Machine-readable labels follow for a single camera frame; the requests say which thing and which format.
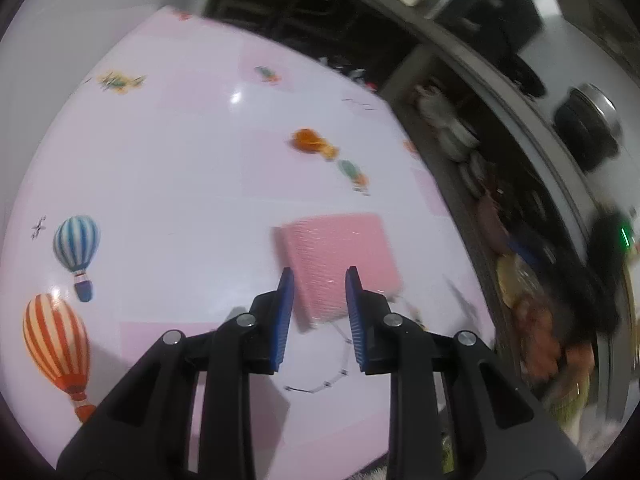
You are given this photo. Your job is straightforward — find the black cooking pot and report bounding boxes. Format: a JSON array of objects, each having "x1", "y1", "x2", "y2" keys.
[{"x1": 553, "y1": 84, "x2": 622, "y2": 172}]

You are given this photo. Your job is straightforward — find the yellow contents plastic bag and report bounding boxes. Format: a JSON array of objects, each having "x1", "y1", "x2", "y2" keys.
[{"x1": 496, "y1": 254, "x2": 544, "y2": 308}]

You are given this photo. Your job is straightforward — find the stacked white bowls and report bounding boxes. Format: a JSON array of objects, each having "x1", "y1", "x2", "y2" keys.
[{"x1": 416, "y1": 86, "x2": 480, "y2": 162}]

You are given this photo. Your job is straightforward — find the pink scouring sponge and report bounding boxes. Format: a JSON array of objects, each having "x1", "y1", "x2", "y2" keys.
[{"x1": 273, "y1": 212, "x2": 402, "y2": 328}]

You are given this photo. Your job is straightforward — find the person's right hand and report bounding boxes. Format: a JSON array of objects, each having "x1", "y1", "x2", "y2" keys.
[{"x1": 512, "y1": 294, "x2": 594, "y2": 385}]

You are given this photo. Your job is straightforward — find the black wok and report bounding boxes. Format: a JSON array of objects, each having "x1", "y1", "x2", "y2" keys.
[{"x1": 496, "y1": 54, "x2": 547, "y2": 99}]

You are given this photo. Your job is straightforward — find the kitchen counter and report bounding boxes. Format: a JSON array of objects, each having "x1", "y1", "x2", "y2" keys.
[{"x1": 209, "y1": 0, "x2": 640, "y2": 411}]

